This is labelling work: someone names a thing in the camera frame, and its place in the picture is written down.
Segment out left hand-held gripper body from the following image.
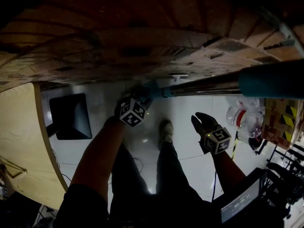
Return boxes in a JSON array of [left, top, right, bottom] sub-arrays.
[[114, 96, 147, 128]]

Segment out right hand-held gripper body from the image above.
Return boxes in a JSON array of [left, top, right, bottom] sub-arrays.
[[198, 126, 232, 155]]

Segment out teal mop with metal pole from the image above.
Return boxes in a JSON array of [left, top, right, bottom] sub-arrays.
[[141, 58, 304, 101]]

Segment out person's left forearm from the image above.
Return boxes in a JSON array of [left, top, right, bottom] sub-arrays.
[[70, 116, 127, 199]]

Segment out person's right forearm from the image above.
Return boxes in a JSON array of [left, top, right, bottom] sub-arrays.
[[210, 148, 247, 193]]

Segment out person's shoe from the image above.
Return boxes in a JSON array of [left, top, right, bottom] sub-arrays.
[[158, 119, 175, 150]]

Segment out bag of clear plastic bottles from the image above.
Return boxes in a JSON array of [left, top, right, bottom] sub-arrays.
[[225, 96, 266, 143]]

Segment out person's black trousers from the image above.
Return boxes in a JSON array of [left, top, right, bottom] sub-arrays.
[[108, 139, 214, 213]]

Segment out black table base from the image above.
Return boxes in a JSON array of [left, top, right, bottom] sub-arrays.
[[49, 93, 93, 141]]

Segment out black waist-worn screen device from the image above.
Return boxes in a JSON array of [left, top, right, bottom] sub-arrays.
[[219, 167, 263, 224]]

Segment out cardboard box with striped tape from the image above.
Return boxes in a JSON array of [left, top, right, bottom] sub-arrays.
[[261, 98, 304, 151]]

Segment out black metal stand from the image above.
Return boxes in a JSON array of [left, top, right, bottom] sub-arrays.
[[255, 138, 304, 219]]

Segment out person's black shirt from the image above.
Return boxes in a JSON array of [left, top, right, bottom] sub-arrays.
[[53, 181, 285, 228]]

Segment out light wooden table top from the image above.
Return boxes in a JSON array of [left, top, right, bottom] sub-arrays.
[[0, 82, 70, 210]]

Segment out yellow and black cable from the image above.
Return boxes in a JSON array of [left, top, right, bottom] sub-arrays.
[[231, 131, 239, 161]]

